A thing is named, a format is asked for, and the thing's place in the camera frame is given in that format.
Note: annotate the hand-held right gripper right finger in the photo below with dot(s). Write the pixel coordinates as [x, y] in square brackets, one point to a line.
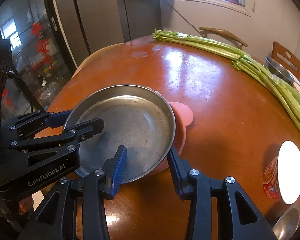
[176, 175]

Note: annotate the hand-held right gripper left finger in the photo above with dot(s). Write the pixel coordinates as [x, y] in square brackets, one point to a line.
[118, 172]

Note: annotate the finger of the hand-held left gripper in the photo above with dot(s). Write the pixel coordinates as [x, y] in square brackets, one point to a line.
[57, 118]
[95, 126]

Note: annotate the shallow steel plate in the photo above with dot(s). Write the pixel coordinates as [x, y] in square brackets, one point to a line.
[135, 125]

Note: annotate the pink plastic plate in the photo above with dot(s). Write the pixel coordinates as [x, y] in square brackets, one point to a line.
[182, 112]

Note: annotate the red paper noodle bowl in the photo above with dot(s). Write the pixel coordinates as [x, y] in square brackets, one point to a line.
[290, 172]

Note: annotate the large steel bowl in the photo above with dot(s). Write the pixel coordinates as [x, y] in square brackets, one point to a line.
[287, 222]

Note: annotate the person's left hand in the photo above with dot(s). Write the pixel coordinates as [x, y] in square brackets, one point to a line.
[26, 205]

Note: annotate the glass door cabinet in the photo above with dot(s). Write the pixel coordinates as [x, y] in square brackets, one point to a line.
[27, 55]

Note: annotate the grey refrigerator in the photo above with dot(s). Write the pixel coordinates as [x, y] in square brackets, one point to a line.
[97, 17]

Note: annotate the slim celery bunch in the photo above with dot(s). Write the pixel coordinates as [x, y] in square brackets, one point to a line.
[202, 42]

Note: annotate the thick celery bunch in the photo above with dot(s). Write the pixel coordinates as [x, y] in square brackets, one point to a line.
[285, 92]

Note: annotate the steel pot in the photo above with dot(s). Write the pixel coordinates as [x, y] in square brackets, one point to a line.
[280, 70]

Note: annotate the wooden chair curved back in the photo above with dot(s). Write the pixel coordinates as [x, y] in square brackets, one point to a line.
[222, 31]

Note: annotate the white ceramic bowl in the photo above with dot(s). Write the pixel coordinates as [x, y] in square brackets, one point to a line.
[297, 82]

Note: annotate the wooden chair cutout back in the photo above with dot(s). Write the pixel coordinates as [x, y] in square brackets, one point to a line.
[277, 52]

